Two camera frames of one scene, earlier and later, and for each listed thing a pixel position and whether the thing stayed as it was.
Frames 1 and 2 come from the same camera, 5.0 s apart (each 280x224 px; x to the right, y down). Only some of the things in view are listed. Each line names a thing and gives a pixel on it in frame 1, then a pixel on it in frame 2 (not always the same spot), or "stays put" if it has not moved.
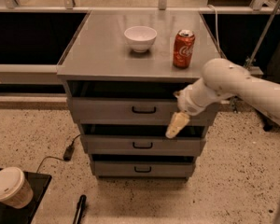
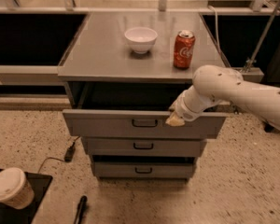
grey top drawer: [134, 111] -> [113, 123]
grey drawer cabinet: [123, 70] stays put
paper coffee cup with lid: [9, 186] stays put
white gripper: [186, 102] stays put
